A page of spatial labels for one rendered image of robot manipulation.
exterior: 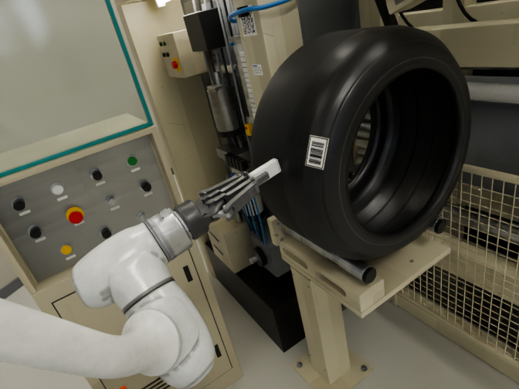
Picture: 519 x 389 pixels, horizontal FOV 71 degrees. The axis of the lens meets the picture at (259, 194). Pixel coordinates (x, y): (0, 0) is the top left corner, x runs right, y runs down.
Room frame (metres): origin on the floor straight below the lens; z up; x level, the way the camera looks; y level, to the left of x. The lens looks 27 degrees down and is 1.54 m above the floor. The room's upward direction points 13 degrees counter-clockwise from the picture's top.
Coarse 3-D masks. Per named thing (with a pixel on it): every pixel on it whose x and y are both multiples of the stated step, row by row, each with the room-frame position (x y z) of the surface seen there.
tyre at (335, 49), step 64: (320, 64) 0.77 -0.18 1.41; (384, 64) 0.72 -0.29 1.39; (448, 64) 0.80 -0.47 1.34; (256, 128) 0.83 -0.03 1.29; (320, 128) 0.67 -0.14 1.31; (384, 128) 1.07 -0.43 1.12; (448, 128) 0.92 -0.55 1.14; (320, 192) 0.64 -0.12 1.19; (384, 192) 0.99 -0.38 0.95; (448, 192) 0.81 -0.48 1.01
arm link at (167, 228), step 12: (156, 216) 0.60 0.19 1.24; (168, 216) 0.59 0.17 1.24; (180, 216) 0.60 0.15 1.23; (156, 228) 0.57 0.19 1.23; (168, 228) 0.57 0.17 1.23; (180, 228) 0.58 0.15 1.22; (156, 240) 0.57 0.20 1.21; (168, 240) 0.56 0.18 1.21; (180, 240) 0.57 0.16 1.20; (168, 252) 0.56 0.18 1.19; (180, 252) 0.57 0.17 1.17
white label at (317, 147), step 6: (312, 138) 0.66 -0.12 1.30; (318, 138) 0.65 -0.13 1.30; (324, 138) 0.65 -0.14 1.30; (312, 144) 0.66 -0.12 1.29; (318, 144) 0.65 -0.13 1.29; (324, 144) 0.64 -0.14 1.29; (312, 150) 0.66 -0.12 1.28; (318, 150) 0.65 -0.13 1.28; (324, 150) 0.64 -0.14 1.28; (312, 156) 0.65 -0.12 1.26; (318, 156) 0.64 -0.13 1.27; (324, 156) 0.64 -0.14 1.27; (306, 162) 0.66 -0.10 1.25; (312, 162) 0.65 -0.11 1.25; (318, 162) 0.64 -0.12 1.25; (324, 162) 0.63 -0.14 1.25; (318, 168) 0.64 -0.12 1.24
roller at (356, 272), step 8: (288, 232) 0.96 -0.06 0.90; (296, 232) 0.93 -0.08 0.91; (304, 240) 0.89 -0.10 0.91; (312, 248) 0.86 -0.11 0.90; (320, 248) 0.83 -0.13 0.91; (328, 256) 0.80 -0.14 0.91; (336, 256) 0.77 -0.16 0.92; (336, 264) 0.77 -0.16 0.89; (344, 264) 0.74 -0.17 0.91; (352, 264) 0.73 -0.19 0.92; (360, 264) 0.72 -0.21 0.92; (352, 272) 0.71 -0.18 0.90; (360, 272) 0.70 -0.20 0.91; (368, 272) 0.69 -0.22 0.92; (368, 280) 0.68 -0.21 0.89
